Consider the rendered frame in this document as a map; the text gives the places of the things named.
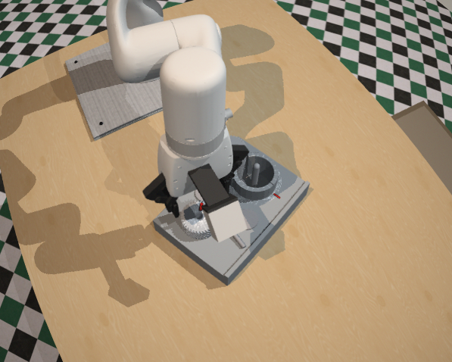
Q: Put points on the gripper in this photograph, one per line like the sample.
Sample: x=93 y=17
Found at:
x=174 y=181

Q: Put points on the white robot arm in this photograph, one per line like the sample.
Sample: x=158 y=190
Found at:
x=193 y=90

